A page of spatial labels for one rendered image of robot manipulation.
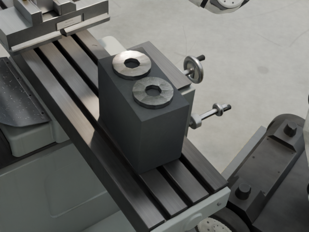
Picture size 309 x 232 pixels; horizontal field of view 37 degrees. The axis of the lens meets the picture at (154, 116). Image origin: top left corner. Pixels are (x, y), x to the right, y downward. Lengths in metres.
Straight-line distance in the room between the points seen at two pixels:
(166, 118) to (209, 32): 2.22
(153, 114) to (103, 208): 0.93
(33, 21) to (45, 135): 0.33
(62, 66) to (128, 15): 1.92
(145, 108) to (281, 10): 2.65
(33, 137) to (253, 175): 0.74
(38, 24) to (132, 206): 0.64
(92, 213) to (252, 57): 1.64
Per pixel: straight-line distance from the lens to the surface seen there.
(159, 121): 0.98
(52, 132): 1.38
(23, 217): 1.62
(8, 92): 1.39
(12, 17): 1.45
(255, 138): 1.99
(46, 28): 1.44
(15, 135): 1.34
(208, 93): 2.72
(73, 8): 1.45
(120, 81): 1.04
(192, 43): 3.06
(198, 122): 1.78
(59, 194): 1.63
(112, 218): 1.92
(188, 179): 1.10
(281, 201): 1.61
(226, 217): 1.49
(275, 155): 1.70
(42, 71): 1.36
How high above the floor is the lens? 1.85
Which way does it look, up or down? 47 degrees down
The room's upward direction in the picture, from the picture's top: 6 degrees clockwise
